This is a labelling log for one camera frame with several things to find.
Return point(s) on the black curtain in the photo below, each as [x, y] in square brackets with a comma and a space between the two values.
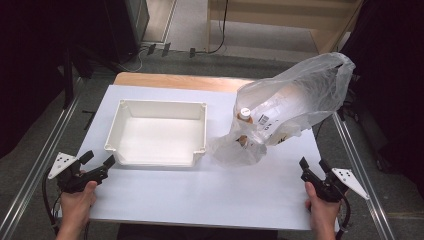
[30, 66]
[393, 83]

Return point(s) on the white table board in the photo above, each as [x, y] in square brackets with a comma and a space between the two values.
[200, 193]

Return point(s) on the dark cabinet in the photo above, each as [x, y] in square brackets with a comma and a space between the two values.
[130, 26]

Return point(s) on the white plastic bin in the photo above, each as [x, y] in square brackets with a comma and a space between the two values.
[160, 140]

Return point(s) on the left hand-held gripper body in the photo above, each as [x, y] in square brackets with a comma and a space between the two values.
[71, 176]

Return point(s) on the light wooden shelf unit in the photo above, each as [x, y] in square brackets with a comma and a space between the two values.
[266, 13]

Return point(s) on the clear plastic bag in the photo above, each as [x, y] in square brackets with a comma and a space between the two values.
[300, 93]

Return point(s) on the aluminium rail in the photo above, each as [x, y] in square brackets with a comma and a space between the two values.
[360, 173]
[36, 170]

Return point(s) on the orange item in bag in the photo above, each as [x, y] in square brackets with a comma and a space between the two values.
[242, 140]

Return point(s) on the orange drink bottle white cap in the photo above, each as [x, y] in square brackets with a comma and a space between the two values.
[245, 113]

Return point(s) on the person's right hand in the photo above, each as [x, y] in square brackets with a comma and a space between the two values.
[321, 211]

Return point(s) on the black stand pole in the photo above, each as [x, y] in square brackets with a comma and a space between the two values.
[68, 80]

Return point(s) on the person's left hand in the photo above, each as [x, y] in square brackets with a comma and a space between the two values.
[77, 204]

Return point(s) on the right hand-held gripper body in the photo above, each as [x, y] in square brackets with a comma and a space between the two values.
[333, 186]

